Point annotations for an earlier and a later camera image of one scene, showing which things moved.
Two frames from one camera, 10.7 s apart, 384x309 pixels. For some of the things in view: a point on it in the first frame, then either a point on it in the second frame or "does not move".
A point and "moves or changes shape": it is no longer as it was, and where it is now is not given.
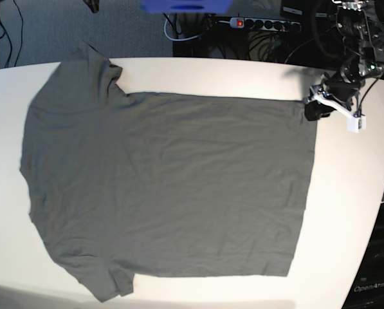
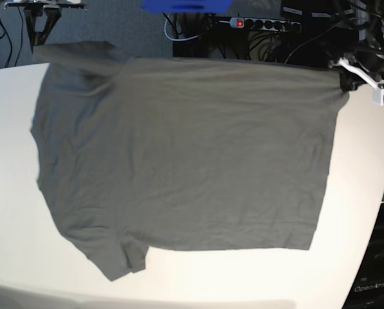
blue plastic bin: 186,6 does not move
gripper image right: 343,89 to 378,65
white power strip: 265,24 does not move
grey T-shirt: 128,183 moves or changes shape
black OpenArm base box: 375,286 does not move
